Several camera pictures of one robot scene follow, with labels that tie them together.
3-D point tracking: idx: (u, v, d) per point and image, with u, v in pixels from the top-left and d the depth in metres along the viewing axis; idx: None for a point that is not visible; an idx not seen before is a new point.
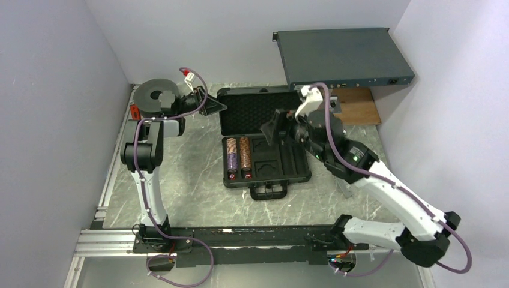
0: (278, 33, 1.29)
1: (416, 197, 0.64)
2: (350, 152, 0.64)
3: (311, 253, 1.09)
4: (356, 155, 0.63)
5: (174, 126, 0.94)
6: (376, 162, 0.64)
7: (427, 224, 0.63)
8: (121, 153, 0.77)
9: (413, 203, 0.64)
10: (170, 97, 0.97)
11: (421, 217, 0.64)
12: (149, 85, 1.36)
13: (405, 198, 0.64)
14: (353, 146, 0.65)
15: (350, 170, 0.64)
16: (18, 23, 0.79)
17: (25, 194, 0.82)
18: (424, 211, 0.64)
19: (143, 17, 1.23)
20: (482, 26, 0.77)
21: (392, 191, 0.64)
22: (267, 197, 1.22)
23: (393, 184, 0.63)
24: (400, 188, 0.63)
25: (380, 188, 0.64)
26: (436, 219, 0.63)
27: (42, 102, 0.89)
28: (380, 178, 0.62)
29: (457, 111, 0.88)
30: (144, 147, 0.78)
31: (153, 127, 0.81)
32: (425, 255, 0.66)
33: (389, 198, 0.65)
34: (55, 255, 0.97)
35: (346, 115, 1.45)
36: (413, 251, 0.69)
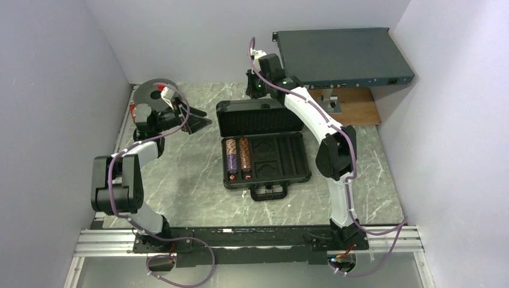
0: (278, 33, 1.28)
1: (320, 109, 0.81)
2: (283, 80, 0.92)
3: (311, 253, 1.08)
4: (286, 81, 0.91)
5: (152, 148, 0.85)
6: (299, 87, 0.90)
7: (322, 128, 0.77)
8: (95, 200, 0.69)
9: (317, 114, 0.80)
10: (146, 107, 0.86)
11: (320, 123, 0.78)
12: (148, 84, 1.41)
13: (311, 110, 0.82)
14: (288, 77, 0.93)
15: (280, 92, 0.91)
16: (18, 23, 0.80)
17: (24, 194, 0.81)
18: (323, 119, 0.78)
19: (144, 18, 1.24)
20: (481, 28, 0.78)
21: (304, 105, 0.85)
22: (267, 197, 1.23)
23: (304, 99, 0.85)
24: (309, 101, 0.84)
25: (296, 103, 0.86)
26: (330, 125, 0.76)
27: (41, 101, 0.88)
28: (293, 93, 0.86)
29: (456, 111, 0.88)
30: (119, 188, 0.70)
31: (126, 168, 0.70)
32: (324, 158, 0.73)
33: (301, 111, 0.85)
34: (55, 255, 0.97)
35: (346, 115, 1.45)
36: (320, 160, 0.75)
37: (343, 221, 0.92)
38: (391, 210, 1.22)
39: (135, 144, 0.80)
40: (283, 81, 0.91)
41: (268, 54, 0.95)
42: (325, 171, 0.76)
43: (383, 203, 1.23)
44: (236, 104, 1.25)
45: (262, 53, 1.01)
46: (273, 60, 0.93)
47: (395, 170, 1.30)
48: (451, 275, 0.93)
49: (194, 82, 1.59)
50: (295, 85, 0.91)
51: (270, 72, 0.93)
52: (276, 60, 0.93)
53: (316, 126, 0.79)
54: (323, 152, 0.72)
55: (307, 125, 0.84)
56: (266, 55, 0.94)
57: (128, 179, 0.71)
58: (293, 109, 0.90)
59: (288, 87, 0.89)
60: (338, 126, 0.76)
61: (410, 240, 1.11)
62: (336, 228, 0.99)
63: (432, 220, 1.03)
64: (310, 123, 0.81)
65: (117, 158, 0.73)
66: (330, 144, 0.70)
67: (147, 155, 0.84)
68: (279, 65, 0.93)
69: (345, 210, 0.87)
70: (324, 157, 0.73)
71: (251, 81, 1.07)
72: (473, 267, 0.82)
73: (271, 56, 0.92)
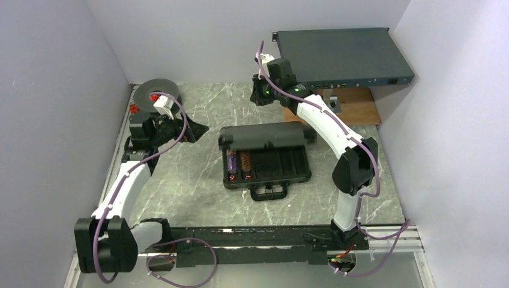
0: (278, 33, 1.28)
1: (338, 120, 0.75)
2: (295, 87, 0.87)
3: (311, 252, 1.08)
4: (299, 89, 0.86)
5: (144, 171, 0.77)
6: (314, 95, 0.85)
7: (340, 140, 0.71)
8: (83, 265, 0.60)
9: (335, 125, 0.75)
10: (146, 114, 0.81)
11: (338, 135, 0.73)
12: (149, 85, 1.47)
13: (328, 120, 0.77)
14: (299, 84, 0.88)
15: (293, 100, 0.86)
16: (19, 23, 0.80)
17: (24, 193, 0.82)
18: (341, 130, 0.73)
19: (144, 18, 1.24)
20: (481, 28, 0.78)
21: (319, 114, 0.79)
22: (267, 197, 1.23)
23: (320, 109, 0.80)
24: (325, 111, 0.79)
25: (311, 113, 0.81)
26: (350, 137, 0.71)
27: (42, 101, 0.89)
28: (308, 102, 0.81)
29: (456, 111, 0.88)
30: (107, 249, 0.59)
31: (112, 236, 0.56)
32: (342, 171, 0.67)
33: (316, 121, 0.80)
34: (55, 255, 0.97)
35: (346, 115, 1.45)
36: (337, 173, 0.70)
37: (347, 225, 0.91)
38: (391, 210, 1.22)
39: (123, 179, 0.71)
40: (296, 88, 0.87)
41: (277, 59, 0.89)
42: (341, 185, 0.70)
43: (383, 203, 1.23)
44: (238, 128, 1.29)
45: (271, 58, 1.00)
46: (283, 65, 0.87)
47: (395, 170, 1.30)
48: (451, 276, 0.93)
49: (194, 82, 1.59)
50: (308, 93, 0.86)
51: (280, 78, 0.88)
52: (287, 66, 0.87)
53: (334, 138, 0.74)
54: (342, 166, 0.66)
55: (323, 135, 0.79)
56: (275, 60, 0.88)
57: (116, 246, 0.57)
58: (306, 118, 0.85)
59: (302, 95, 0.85)
60: (359, 139, 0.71)
61: (410, 240, 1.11)
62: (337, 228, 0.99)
63: (432, 220, 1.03)
64: (327, 134, 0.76)
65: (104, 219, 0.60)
66: (350, 158, 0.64)
67: (141, 182, 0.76)
68: (290, 71, 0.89)
69: (352, 218, 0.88)
70: (343, 171, 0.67)
71: (259, 86, 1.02)
72: (473, 267, 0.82)
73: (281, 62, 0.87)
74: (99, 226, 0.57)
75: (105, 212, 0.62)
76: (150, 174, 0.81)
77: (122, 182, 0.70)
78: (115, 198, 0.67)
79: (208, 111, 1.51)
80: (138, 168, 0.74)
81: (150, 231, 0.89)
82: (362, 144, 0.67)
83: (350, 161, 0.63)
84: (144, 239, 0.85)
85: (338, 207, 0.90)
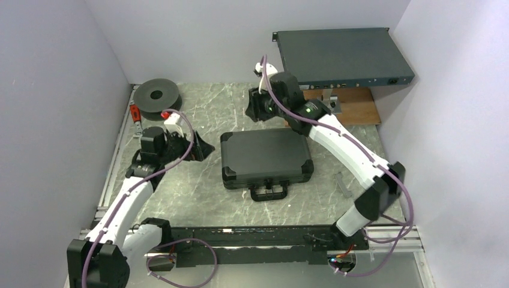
0: (278, 33, 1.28)
1: (359, 144, 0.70)
2: (305, 106, 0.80)
3: (311, 252, 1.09)
4: (310, 108, 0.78)
5: (147, 189, 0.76)
6: (327, 115, 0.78)
7: (366, 168, 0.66)
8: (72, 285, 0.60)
9: (358, 150, 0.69)
10: (159, 129, 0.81)
11: (362, 162, 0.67)
12: (149, 84, 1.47)
13: (349, 144, 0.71)
14: (310, 103, 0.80)
15: (305, 122, 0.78)
16: (19, 23, 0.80)
17: (25, 194, 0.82)
18: (365, 156, 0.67)
19: (144, 18, 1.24)
20: (481, 29, 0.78)
21: (337, 138, 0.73)
22: (267, 198, 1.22)
23: (338, 132, 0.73)
24: (344, 135, 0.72)
25: (328, 136, 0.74)
26: (376, 164, 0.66)
27: (42, 101, 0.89)
28: (324, 125, 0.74)
29: (456, 111, 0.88)
30: (96, 272, 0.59)
31: (103, 261, 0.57)
32: (371, 201, 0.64)
33: (335, 146, 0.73)
34: (56, 255, 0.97)
35: (346, 115, 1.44)
36: (364, 201, 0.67)
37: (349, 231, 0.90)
38: (391, 210, 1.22)
39: (123, 198, 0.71)
40: (306, 108, 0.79)
41: (283, 74, 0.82)
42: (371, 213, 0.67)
43: None
44: (238, 135, 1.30)
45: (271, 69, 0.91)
46: (290, 82, 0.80)
47: None
48: (451, 276, 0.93)
49: (194, 82, 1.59)
50: (320, 113, 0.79)
51: (288, 98, 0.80)
52: (295, 83, 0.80)
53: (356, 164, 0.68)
54: (371, 194, 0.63)
55: (343, 161, 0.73)
56: (282, 77, 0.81)
57: (105, 273, 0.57)
58: (320, 140, 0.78)
59: (314, 116, 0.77)
60: (385, 165, 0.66)
61: (410, 240, 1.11)
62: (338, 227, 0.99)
63: (431, 221, 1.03)
64: (349, 160, 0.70)
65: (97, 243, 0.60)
66: (380, 189, 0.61)
67: (141, 200, 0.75)
68: (297, 88, 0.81)
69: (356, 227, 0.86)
70: (372, 202, 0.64)
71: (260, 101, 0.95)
72: (472, 267, 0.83)
73: (288, 79, 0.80)
74: (92, 248, 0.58)
75: (98, 235, 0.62)
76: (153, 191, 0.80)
77: (121, 201, 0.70)
78: (111, 220, 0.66)
79: (208, 111, 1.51)
80: (140, 186, 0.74)
81: (150, 237, 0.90)
82: (391, 173, 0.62)
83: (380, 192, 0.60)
84: (145, 246, 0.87)
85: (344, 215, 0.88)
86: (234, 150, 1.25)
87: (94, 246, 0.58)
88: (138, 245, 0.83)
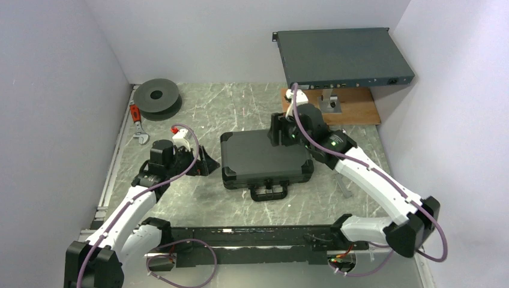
0: (278, 33, 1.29)
1: (389, 179, 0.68)
2: (330, 138, 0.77)
3: (310, 252, 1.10)
4: (335, 141, 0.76)
5: (149, 199, 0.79)
6: (353, 147, 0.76)
7: (399, 204, 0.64)
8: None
9: (388, 186, 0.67)
10: (169, 143, 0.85)
11: (394, 198, 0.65)
12: (149, 84, 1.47)
13: (378, 179, 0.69)
14: (335, 135, 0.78)
15: (329, 155, 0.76)
16: (18, 23, 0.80)
17: (24, 194, 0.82)
18: (397, 192, 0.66)
19: (144, 18, 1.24)
20: (481, 29, 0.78)
21: (365, 172, 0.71)
22: (268, 198, 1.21)
23: (367, 167, 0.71)
24: (373, 168, 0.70)
25: (355, 170, 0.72)
26: (410, 200, 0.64)
27: (42, 100, 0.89)
28: (351, 159, 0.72)
29: (457, 112, 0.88)
30: (92, 276, 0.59)
31: (100, 263, 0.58)
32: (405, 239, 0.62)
33: (363, 179, 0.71)
34: (55, 255, 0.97)
35: (346, 115, 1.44)
36: (396, 237, 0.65)
37: (352, 237, 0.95)
38: None
39: (126, 206, 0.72)
40: (331, 141, 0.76)
41: (307, 107, 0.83)
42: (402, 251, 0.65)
43: None
44: (239, 135, 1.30)
45: (299, 95, 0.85)
46: (313, 116, 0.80)
47: (395, 170, 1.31)
48: (452, 276, 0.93)
49: (194, 82, 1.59)
50: (346, 146, 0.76)
51: (311, 129, 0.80)
52: (317, 117, 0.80)
53: (388, 200, 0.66)
54: (405, 232, 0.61)
55: (373, 195, 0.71)
56: (306, 108, 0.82)
57: (102, 276, 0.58)
58: (346, 173, 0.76)
59: (339, 149, 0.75)
60: (418, 201, 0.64)
61: None
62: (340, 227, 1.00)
63: None
64: (379, 195, 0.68)
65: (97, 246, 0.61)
66: (416, 228, 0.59)
67: (142, 209, 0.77)
68: (321, 120, 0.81)
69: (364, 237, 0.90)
70: (406, 239, 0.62)
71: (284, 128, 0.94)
72: (473, 267, 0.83)
73: (311, 112, 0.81)
74: (91, 250, 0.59)
75: (98, 239, 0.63)
76: (156, 201, 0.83)
77: (124, 208, 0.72)
78: (112, 225, 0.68)
79: (208, 111, 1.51)
80: (143, 196, 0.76)
81: (150, 239, 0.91)
82: (425, 210, 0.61)
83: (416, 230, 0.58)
84: (145, 246, 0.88)
85: (355, 225, 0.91)
86: (234, 150, 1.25)
87: (93, 249, 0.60)
88: (138, 246, 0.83)
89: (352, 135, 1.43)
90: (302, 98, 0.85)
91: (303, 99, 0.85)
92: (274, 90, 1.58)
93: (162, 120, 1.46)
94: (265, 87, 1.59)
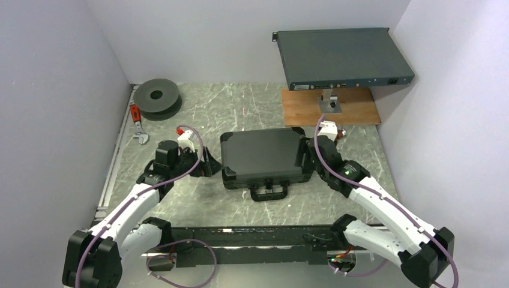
0: (278, 33, 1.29)
1: (403, 209, 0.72)
2: (344, 167, 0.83)
3: (310, 252, 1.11)
4: (349, 170, 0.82)
5: (153, 197, 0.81)
6: (367, 177, 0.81)
7: (412, 234, 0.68)
8: (65, 277, 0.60)
9: (402, 216, 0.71)
10: (174, 143, 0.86)
11: (407, 228, 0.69)
12: (149, 84, 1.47)
13: (391, 209, 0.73)
14: (349, 164, 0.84)
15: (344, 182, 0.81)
16: (18, 23, 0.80)
17: (24, 194, 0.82)
18: (409, 222, 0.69)
19: (144, 18, 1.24)
20: (481, 29, 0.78)
21: (379, 201, 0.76)
22: (268, 198, 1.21)
23: (380, 195, 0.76)
24: (385, 198, 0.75)
25: (368, 198, 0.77)
26: (422, 230, 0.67)
27: (41, 100, 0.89)
28: (365, 188, 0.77)
29: (457, 112, 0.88)
30: (91, 268, 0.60)
31: (99, 258, 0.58)
32: (420, 269, 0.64)
33: (377, 209, 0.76)
34: (55, 255, 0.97)
35: (346, 115, 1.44)
36: (410, 266, 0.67)
37: (351, 239, 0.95)
38: None
39: (130, 201, 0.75)
40: (345, 170, 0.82)
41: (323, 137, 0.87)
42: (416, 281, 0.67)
43: None
44: (239, 135, 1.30)
45: (330, 128, 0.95)
46: (328, 145, 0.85)
47: (395, 170, 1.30)
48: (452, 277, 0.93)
49: (194, 81, 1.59)
50: (360, 174, 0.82)
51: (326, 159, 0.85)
52: (332, 147, 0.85)
53: (401, 230, 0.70)
54: (419, 263, 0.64)
55: (386, 224, 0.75)
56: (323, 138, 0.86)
57: (101, 269, 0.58)
58: (361, 201, 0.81)
59: (353, 177, 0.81)
60: (431, 231, 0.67)
61: None
62: (342, 227, 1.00)
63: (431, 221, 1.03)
64: (392, 224, 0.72)
65: (98, 237, 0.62)
66: (428, 257, 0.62)
67: (145, 206, 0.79)
68: (335, 150, 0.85)
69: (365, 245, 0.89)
70: (420, 269, 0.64)
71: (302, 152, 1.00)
72: (473, 267, 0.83)
73: (325, 142, 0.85)
74: (91, 243, 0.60)
75: (101, 230, 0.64)
76: (158, 200, 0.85)
77: (128, 203, 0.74)
78: (115, 219, 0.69)
79: (208, 111, 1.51)
80: (147, 192, 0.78)
81: (149, 237, 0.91)
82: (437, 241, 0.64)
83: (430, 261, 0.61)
84: (144, 245, 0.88)
85: (361, 233, 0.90)
86: (235, 150, 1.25)
87: (94, 241, 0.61)
88: (137, 244, 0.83)
89: (352, 135, 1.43)
90: (332, 131, 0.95)
91: (332, 131, 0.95)
92: (274, 90, 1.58)
93: (162, 120, 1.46)
94: (264, 87, 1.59)
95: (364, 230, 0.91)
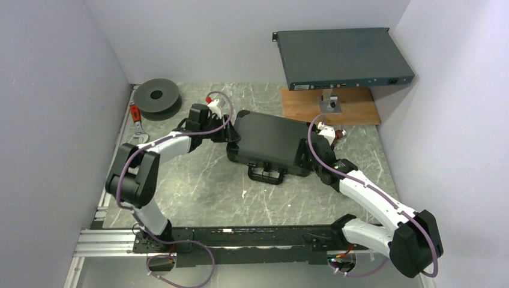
0: (278, 33, 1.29)
1: (384, 195, 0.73)
2: (335, 163, 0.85)
3: (311, 252, 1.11)
4: (338, 165, 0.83)
5: (185, 144, 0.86)
6: (355, 170, 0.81)
7: (391, 216, 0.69)
8: (107, 182, 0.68)
9: (383, 201, 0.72)
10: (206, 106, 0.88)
11: (387, 210, 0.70)
12: (149, 84, 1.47)
13: (374, 196, 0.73)
14: (339, 161, 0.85)
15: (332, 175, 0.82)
16: (18, 24, 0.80)
17: (25, 194, 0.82)
18: (389, 205, 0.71)
19: (144, 18, 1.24)
20: (481, 29, 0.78)
21: (363, 190, 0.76)
22: (261, 179, 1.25)
23: (363, 183, 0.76)
24: (368, 185, 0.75)
25: (353, 188, 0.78)
26: (400, 211, 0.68)
27: (41, 101, 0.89)
28: (350, 177, 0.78)
29: (456, 111, 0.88)
30: (132, 179, 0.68)
31: (143, 164, 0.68)
32: (404, 251, 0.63)
33: (362, 197, 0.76)
34: (55, 255, 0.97)
35: (346, 115, 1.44)
36: (397, 252, 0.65)
37: (349, 236, 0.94)
38: None
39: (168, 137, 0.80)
40: (335, 165, 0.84)
41: (320, 135, 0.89)
42: (406, 269, 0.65)
43: None
44: (254, 115, 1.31)
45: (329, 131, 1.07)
46: (322, 144, 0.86)
47: (395, 170, 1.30)
48: (452, 276, 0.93)
49: (194, 82, 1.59)
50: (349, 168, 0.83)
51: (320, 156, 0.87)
52: (326, 144, 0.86)
53: (381, 212, 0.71)
54: (400, 243, 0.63)
55: (372, 213, 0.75)
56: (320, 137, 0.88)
57: (143, 176, 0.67)
58: (349, 194, 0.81)
59: (341, 170, 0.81)
60: (410, 213, 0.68)
61: None
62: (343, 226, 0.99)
63: None
64: (376, 210, 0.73)
65: (142, 150, 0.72)
66: (406, 235, 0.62)
67: (176, 149, 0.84)
68: (329, 148, 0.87)
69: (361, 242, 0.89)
70: (403, 250, 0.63)
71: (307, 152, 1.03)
72: (472, 267, 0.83)
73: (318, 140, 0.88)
74: (135, 153, 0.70)
75: (145, 146, 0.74)
76: (188, 152, 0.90)
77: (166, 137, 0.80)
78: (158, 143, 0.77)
79: None
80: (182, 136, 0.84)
81: (156, 215, 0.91)
82: (416, 221, 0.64)
83: (407, 240, 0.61)
84: (150, 220, 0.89)
85: (356, 228, 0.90)
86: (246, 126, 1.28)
87: (139, 152, 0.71)
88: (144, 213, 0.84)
89: (352, 135, 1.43)
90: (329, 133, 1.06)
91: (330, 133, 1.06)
92: (274, 90, 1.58)
93: (162, 120, 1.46)
94: (264, 87, 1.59)
95: (361, 225, 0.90)
